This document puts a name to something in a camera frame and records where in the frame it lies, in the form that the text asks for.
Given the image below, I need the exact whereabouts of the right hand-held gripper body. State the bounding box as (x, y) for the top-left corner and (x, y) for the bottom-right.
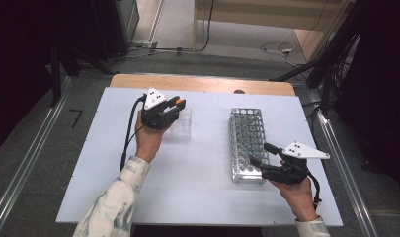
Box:
(261, 141), (330, 185)

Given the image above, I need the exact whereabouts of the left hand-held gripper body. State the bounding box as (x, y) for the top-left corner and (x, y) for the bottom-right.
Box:
(141, 86), (174, 130)

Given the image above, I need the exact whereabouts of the clear plastic tube rack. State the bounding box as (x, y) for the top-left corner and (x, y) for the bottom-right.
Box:
(162, 106), (193, 140)

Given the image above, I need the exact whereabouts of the metal tube rack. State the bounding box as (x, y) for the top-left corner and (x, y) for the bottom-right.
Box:
(228, 107), (271, 184)

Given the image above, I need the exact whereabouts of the person's left hand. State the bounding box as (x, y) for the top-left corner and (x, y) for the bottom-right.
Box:
(135, 110), (172, 164)

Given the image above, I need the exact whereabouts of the person's right hand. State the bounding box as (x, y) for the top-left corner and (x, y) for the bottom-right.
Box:
(270, 176), (319, 222)

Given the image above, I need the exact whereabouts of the grey power strip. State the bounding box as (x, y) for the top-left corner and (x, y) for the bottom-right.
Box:
(130, 40), (159, 51)

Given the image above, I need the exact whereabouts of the white board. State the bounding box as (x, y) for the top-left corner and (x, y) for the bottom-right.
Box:
(54, 87), (344, 228)

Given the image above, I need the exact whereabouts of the black cabinet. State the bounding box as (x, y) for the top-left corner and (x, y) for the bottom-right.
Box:
(88, 0), (140, 62)

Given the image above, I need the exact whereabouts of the black metal stand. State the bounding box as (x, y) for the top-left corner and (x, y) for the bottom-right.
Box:
(48, 42), (118, 108)

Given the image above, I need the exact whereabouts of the dark curtain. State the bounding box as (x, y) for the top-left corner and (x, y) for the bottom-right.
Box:
(334, 0), (400, 192)
(0, 0), (93, 154)

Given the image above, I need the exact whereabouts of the beige wooden furniture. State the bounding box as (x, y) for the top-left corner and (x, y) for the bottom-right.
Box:
(192, 0), (354, 62)

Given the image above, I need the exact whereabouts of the left hand-held gripper cable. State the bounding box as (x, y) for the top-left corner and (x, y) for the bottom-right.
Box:
(120, 94), (147, 172)

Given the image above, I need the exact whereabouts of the aluminium floor rail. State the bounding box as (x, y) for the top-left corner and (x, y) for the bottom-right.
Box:
(0, 75), (73, 237)
(314, 108), (379, 237)

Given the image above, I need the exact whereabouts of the black hanging cable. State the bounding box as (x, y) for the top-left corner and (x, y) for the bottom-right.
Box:
(200, 0), (215, 53)

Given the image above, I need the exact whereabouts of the white floor cable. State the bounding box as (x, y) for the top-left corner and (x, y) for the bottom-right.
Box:
(260, 41), (299, 68)

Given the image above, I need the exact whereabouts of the black stand with cables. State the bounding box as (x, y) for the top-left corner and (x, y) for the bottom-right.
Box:
(270, 0), (361, 113)

